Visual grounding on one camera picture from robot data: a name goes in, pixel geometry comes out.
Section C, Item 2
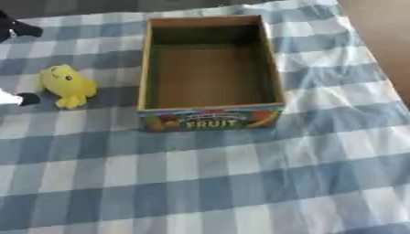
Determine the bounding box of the cardboard box with green inside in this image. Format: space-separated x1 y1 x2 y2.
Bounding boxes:
135 14 287 133

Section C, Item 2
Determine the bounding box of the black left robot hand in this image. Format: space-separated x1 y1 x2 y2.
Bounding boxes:
0 10 45 107

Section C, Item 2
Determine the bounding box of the yellow soft toy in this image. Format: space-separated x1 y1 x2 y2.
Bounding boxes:
37 63 100 111

